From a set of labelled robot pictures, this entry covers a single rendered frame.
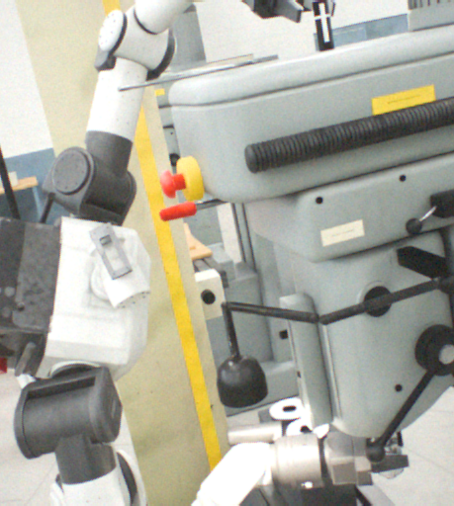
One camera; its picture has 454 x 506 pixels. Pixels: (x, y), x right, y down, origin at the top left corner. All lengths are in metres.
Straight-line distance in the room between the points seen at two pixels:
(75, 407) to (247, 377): 0.29
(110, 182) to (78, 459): 0.49
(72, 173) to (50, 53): 1.42
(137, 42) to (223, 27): 9.10
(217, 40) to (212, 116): 9.53
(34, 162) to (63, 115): 7.31
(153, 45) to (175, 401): 1.92
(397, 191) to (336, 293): 0.16
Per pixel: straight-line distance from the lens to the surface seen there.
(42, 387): 1.17
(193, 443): 3.06
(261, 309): 0.90
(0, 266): 1.17
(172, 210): 1.02
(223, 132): 0.82
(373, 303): 0.86
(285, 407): 1.58
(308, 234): 0.87
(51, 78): 2.62
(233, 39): 10.43
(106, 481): 1.14
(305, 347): 1.02
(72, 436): 1.12
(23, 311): 1.14
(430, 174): 0.94
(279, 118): 0.82
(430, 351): 0.99
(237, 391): 0.96
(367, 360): 0.99
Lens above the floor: 1.91
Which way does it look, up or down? 16 degrees down
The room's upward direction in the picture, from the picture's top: 11 degrees counter-clockwise
